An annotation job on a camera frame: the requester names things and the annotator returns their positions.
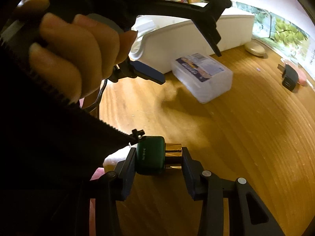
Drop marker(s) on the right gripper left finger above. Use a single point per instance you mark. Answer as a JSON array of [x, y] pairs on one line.
[[125, 170]]

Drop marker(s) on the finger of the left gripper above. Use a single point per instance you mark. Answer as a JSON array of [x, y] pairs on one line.
[[134, 69], [208, 28]]

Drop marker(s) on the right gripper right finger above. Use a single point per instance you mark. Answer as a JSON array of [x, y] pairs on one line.
[[192, 170]]

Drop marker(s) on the green and gold perfume bottle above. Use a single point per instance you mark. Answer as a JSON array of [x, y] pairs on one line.
[[154, 156]]

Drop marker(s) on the labelled clear plastic box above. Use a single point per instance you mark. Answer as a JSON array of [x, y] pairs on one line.
[[203, 76]]

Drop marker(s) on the person's left hand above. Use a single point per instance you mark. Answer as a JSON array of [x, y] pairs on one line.
[[79, 55]]

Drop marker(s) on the white plastic organizer tray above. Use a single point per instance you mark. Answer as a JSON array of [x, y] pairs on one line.
[[162, 39]]

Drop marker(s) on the round cream compact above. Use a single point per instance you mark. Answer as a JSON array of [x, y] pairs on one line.
[[255, 49]]

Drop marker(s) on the grape picture strip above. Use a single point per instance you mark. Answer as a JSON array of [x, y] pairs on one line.
[[282, 36]]

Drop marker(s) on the black plug adapter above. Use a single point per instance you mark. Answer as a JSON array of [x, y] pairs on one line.
[[289, 76]]

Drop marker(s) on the pink oval case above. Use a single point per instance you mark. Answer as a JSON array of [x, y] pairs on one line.
[[302, 78]]

